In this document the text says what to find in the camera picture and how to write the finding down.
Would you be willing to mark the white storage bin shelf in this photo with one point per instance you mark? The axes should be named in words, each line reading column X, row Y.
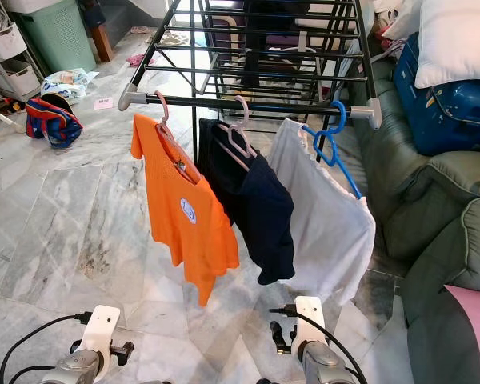
column 12, row 44

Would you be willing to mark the blue plastic hanger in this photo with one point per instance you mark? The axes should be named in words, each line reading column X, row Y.
column 345, row 173

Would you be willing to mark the white t-shirt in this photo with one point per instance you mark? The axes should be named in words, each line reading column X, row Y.
column 328, row 232

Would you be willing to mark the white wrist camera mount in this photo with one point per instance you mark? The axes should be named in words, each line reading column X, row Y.
column 310, row 320
column 100, row 332

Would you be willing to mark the pink paper slip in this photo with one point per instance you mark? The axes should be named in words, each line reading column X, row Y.
column 104, row 103

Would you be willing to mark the brown wooden post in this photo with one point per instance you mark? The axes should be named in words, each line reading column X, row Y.
column 102, row 44

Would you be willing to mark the green laundry basket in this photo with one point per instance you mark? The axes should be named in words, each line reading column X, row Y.
column 56, row 36

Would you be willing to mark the orange t-shirt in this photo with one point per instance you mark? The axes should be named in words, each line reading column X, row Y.
column 180, row 232

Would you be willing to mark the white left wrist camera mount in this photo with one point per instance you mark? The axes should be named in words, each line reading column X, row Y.
column 100, row 332

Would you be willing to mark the small pink rag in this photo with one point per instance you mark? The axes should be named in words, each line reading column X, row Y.
column 140, row 59

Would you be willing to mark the white plastic bag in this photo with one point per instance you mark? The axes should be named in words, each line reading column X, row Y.
column 70, row 80

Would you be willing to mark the red and blue bag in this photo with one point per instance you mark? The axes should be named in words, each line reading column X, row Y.
column 54, row 124

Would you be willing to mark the green leather sofa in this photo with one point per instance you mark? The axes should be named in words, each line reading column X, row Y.
column 432, row 240

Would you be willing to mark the navy blue t-shirt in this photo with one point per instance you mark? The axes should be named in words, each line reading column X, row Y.
column 272, row 216

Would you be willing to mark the pink plastic hanger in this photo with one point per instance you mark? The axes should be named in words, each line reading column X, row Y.
column 165, row 128
column 243, row 126

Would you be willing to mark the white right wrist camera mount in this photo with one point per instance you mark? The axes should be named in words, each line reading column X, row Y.
column 310, row 320

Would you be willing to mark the white pillow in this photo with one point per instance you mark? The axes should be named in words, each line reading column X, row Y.
column 456, row 40

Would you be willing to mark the black metal drying rack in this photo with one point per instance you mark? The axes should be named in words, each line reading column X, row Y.
column 264, row 106

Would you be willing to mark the large pink cloth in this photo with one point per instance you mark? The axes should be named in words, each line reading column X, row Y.
column 476, row 328

